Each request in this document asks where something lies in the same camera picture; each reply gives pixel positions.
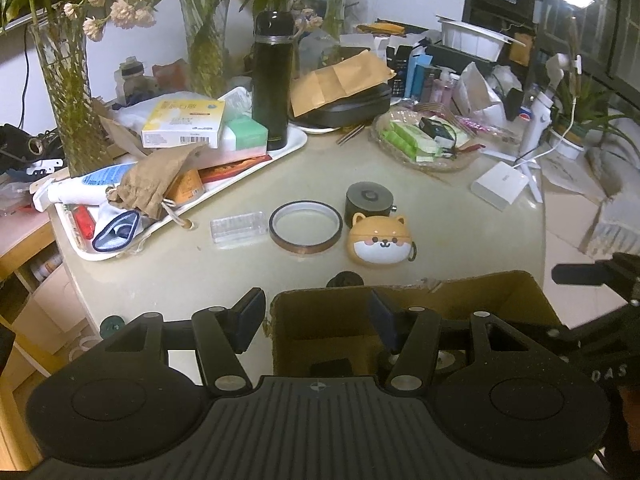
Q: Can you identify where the left glass vase with stems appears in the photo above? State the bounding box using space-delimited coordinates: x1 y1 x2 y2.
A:
29 0 113 177

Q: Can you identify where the shiba dog earphone case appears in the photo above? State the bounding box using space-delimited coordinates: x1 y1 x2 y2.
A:
347 212 418 266

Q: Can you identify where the brown cardboard box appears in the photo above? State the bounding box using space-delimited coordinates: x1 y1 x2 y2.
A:
270 271 560 377

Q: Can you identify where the blue white face mask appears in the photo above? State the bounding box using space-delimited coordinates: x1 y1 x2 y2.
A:
92 207 140 252

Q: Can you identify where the brown tape roll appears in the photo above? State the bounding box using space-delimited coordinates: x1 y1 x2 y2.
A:
268 200 344 256

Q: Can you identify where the green tissue pack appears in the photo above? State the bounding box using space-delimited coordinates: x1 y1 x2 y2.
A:
220 116 268 152

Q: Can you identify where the black thermos bottle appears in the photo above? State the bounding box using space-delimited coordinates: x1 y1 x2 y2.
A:
252 11 295 151

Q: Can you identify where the orange sachet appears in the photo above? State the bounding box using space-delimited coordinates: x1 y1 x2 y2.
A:
165 169 205 206

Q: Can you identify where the green round cap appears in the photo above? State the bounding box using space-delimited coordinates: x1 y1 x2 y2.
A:
99 315 126 339

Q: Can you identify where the white plastic food container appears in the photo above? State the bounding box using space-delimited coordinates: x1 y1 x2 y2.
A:
437 15 525 63

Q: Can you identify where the white plastic bag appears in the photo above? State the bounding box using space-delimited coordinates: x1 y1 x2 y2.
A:
451 62 523 127

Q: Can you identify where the white blue tube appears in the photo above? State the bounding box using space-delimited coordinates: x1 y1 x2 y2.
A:
32 162 136 212

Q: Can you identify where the yellow white medicine box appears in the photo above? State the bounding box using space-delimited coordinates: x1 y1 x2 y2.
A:
141 99 224 148

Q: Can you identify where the white plastic tray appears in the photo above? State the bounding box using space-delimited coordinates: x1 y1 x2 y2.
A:
52 86 309 262

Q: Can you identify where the pink bottle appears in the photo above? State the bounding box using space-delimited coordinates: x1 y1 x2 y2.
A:
431 67 454 107

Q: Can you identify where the dark grey cylindrical speaker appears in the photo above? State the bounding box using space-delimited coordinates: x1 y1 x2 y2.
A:
344 181 396 228

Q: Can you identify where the small black round knob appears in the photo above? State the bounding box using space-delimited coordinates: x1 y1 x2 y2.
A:
326 271 363 288

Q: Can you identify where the middle glass vase with bamboo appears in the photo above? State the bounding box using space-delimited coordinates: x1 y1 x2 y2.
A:
179 0 229 98

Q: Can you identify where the woven snack basket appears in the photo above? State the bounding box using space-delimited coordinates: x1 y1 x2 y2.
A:
371 105 485 172

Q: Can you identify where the white power adapter box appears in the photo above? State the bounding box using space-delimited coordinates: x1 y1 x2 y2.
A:
470 162 528 211

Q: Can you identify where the brown drawstring pouch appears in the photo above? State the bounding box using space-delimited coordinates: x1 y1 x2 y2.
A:
106 143 205 229

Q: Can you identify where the brown paper envelope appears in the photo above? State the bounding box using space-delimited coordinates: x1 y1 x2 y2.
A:
290 50 395 117

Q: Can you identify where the red lighter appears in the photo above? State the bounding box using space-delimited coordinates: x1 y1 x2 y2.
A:
72 205 96 240

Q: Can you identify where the clear plastic box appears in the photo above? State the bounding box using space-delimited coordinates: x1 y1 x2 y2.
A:
210 211 268 245

